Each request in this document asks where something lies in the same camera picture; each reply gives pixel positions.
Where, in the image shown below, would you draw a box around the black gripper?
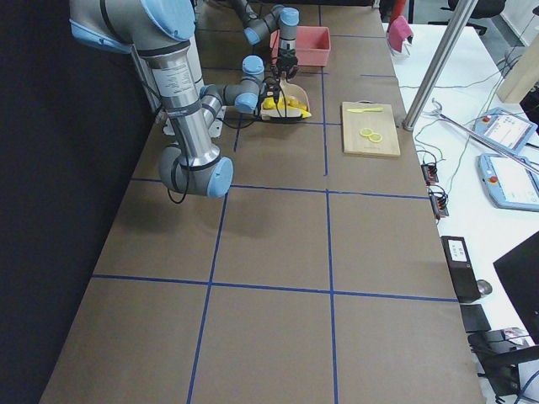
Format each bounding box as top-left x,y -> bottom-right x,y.
275,49 -> 298,82
263,77 -> 281,104

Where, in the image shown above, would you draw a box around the beige plastic dustpan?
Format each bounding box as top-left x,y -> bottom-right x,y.
280,78 -> 311,113

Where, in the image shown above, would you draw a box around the tan toy ginger root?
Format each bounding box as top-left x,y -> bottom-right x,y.
287,97 -> 308,110

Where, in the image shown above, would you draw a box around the beige hand brush black bristles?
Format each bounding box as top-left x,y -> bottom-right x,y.
260,109 -> 302,124

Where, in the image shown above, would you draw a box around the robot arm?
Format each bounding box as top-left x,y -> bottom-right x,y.
69,1 -> 264,198
228,0 -> 300,81

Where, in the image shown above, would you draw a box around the pink plastic bin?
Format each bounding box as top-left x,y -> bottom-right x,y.
269,25 -> 332,68

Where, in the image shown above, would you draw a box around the yellow plastic toy knife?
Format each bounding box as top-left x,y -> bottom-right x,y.
346,107 -> 383,114

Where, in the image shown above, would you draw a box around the wooden cutting board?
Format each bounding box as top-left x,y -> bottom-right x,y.
341,102 -> 401,157

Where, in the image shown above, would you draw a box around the lemon slice far from knife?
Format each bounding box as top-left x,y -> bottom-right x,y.
367,132 -> 382,143

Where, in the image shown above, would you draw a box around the magenta cloth on stand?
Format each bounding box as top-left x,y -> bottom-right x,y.
387,16 -> 414,56

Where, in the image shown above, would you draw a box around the thin metal rod stand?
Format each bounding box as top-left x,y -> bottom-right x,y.
420,98 -> 539,173

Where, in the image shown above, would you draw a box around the red black connector hub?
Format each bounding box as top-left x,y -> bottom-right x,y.
421,162 -> 439,185

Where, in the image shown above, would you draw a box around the far blue teach pendant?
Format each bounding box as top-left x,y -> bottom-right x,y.
474,107 -> 537,155

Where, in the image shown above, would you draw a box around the blue teach pendant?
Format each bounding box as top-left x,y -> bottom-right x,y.
474,107 -> 537,155
478,153 -> 538,212

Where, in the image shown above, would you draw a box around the black box white label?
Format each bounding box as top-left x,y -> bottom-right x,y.
440,236 -> 481,303

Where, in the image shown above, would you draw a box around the near blue teach pendant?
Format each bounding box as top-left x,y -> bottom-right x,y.
478,153 -> 538,212

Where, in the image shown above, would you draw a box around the black monitor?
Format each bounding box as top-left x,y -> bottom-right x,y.
494,239 -> 538,343

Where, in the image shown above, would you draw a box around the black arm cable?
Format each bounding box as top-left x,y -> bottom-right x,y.
167,155 -> 193,206

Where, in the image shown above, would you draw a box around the aluminium frame post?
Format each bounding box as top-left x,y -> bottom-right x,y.
402,0 -> 478,131

